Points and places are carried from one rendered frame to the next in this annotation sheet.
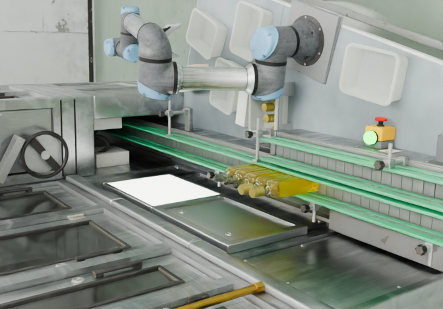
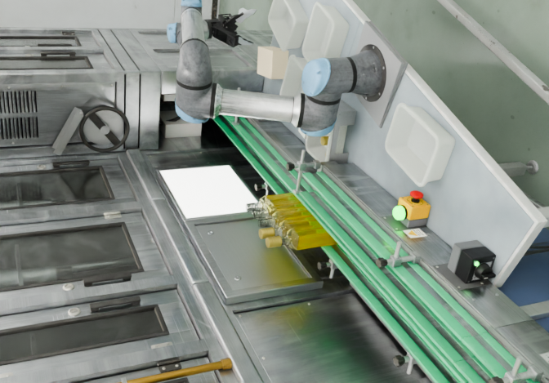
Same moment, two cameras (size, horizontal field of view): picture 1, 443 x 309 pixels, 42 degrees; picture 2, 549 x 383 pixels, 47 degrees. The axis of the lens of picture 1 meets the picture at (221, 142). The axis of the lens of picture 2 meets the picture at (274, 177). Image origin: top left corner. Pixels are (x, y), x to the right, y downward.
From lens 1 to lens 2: 71 cm
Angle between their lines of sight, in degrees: 18
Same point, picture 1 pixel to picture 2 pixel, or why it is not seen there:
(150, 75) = (185, 100)
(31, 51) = not seen: outside the picture
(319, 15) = (386, 52)
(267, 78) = (314, 115)
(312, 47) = (371, 86)
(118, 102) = not seen: hidden behind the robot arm
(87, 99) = (153, 74)
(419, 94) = (457, 183)
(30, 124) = (92, 96)
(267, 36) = (317, 74)
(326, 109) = (378, 153)
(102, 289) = (91, 328)
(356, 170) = not seen: hidden behind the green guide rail
